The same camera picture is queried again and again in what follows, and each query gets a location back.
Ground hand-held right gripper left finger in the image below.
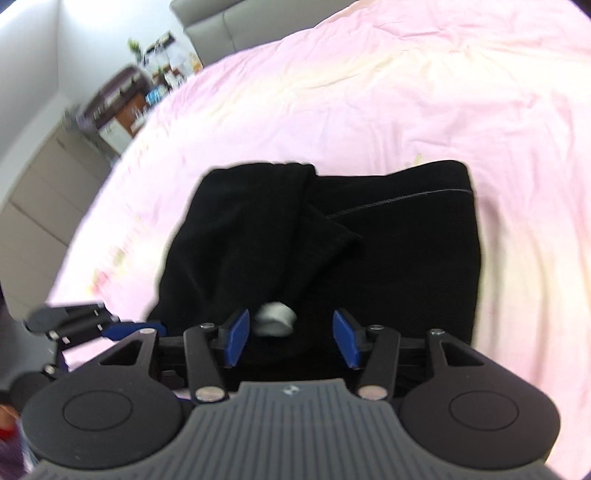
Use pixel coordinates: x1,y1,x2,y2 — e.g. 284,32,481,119
95,308,251,402

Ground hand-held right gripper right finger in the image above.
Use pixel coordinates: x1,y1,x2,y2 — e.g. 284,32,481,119
333,308,490,401

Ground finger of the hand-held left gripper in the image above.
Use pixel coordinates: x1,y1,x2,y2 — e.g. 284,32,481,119
47,318,168,347
24,302,108,334

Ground black pants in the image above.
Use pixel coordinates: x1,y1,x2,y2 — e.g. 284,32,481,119
147,159,484,385

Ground purple fuzzy cloth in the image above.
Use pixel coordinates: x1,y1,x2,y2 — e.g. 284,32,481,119
0,436,29,480

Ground grey drawer cabinet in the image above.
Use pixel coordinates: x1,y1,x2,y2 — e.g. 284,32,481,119
0,124,114,320

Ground white box appliance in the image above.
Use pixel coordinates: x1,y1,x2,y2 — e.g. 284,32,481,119
98,121,136,157

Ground wooden nightstand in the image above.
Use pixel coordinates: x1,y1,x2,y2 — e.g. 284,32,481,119
115,98,155,136

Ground pink blanket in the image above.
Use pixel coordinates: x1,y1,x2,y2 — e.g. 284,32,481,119
46,0,591,480

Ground grey padded bed headboard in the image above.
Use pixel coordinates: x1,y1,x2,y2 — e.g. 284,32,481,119
170,0,354,66

